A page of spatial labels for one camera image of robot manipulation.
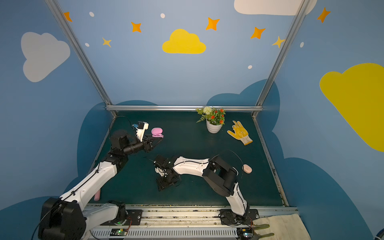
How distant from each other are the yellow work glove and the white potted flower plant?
0.11 metres

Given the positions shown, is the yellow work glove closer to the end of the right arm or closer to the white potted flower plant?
the white potted flower plant

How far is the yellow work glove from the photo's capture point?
1.07 metres

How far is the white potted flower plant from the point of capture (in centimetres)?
100
